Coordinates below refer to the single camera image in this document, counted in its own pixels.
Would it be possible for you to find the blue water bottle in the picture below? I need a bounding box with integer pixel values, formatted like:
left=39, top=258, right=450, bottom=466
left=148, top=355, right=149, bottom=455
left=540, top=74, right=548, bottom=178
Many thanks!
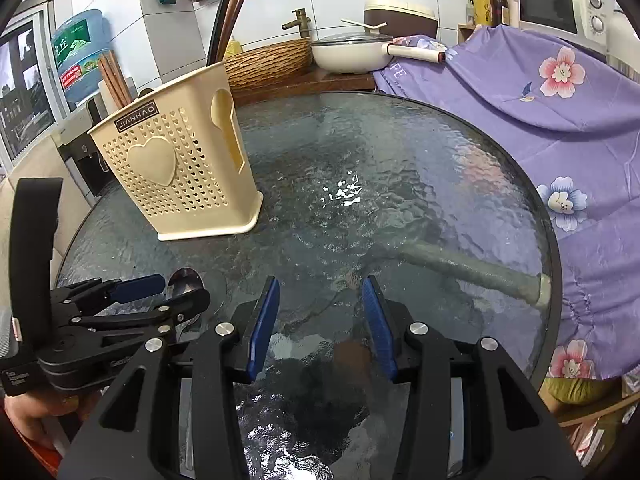
left=51, top=9, right=108, bottom=106

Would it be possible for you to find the dark brown chopstick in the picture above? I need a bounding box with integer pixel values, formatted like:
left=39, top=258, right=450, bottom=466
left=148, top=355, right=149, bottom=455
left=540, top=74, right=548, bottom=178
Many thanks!
left=222, top=0, right=249, bottom=63

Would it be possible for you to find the person's left forearm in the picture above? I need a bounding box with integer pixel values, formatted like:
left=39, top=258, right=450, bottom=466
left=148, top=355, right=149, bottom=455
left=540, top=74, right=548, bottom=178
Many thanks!
left=15, top=437, right=68, bottom=478

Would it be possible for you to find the wooden crate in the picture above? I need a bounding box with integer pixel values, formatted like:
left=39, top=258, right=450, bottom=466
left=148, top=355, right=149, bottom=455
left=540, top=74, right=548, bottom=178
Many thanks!
left=457, top=0, right=521, bottom=46

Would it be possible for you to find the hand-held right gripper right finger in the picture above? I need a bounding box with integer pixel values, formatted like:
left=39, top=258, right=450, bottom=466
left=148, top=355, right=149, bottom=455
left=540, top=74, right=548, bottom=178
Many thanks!
left=362, top=275, right=583, bottom=480

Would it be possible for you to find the glass pot lid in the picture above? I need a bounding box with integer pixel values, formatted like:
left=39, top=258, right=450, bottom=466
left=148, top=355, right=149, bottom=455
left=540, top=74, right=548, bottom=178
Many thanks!
left=312, top=32, right=393, bottom=47

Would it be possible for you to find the dark wooden vanity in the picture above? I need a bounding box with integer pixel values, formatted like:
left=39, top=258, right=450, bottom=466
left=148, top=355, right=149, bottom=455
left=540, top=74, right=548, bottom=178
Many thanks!
left=232, top=67, right=376, bottom=107

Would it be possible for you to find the white cooking pot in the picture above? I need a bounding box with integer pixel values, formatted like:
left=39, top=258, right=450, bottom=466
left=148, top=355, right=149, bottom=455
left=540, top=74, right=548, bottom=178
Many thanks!
left=311, top=32, right=448, bottom=75

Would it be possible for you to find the purple floral cloth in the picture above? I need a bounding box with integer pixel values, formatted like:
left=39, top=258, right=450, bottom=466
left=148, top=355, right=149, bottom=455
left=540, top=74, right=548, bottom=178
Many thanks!
left=372, top=25, right=640, bottom=381

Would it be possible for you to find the aluminium frame window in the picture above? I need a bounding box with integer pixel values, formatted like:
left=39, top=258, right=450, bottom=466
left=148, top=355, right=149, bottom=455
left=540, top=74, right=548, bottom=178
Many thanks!
left=0, top=7, right=68, bottom=166

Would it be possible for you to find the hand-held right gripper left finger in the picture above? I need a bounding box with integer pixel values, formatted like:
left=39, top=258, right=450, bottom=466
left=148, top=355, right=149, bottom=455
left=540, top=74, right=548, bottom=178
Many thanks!
left=57, top=275, right=281, bottom=480

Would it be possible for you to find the wooden chair frame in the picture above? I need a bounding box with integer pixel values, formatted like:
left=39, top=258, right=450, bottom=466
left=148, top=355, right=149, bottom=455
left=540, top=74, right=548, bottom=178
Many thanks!
left=552, top=392, right=640, bottom=428

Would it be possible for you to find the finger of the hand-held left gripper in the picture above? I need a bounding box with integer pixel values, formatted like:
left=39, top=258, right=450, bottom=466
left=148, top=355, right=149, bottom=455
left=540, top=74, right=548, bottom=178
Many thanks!
left=70, top=287, right=212, bottom=348
left=50, top=274, right=166, bottom=321

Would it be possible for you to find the large metal spoon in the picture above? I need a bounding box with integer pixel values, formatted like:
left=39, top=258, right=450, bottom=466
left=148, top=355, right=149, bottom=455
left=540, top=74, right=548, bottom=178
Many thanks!
left=167, top=267, right=207, bottom=333

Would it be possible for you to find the brass faucet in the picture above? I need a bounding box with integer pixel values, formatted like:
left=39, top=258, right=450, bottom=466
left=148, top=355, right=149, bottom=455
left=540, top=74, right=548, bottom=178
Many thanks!
left=281, top=8, right=312, bottom=39

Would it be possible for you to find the woven basket sink bowl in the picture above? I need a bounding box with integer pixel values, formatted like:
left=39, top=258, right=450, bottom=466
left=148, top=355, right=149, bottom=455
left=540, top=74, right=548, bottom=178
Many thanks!
left=223, top=37, right=313, bottom=93

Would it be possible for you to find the white microwave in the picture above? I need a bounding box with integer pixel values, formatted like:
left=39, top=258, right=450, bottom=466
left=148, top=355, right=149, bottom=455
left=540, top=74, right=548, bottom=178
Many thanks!
left=516, top=0, right=613, bottom=56

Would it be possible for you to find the beige plastic utensil holder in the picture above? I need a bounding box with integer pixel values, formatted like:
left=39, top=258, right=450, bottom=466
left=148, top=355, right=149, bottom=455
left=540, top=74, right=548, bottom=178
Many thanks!
left=87, top=62, right=264, bottom=242

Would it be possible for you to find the white water dispenser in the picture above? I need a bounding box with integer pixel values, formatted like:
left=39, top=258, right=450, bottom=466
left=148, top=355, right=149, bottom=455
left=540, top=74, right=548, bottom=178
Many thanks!
left=52, top=85, right=151, bottom=201

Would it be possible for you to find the person's left hand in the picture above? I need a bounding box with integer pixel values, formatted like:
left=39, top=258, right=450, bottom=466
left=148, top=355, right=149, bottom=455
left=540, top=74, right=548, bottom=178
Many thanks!
left=5, top=391, right=101, bottom=450

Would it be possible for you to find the black chopstick with gold tip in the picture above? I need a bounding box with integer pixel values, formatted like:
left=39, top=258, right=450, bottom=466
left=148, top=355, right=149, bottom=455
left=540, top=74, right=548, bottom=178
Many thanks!
left=206, top=0, right=237, bottom=68

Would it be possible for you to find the olive seat cushion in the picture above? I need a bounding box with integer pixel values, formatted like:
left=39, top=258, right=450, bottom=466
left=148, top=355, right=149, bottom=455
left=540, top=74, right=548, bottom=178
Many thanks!
left=542, top=376, right=623, bottom=407

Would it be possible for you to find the white and brown rice cooker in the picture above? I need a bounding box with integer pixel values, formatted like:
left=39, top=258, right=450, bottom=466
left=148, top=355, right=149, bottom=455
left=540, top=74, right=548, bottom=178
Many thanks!
left=363, top=0, right=437, bottom=40

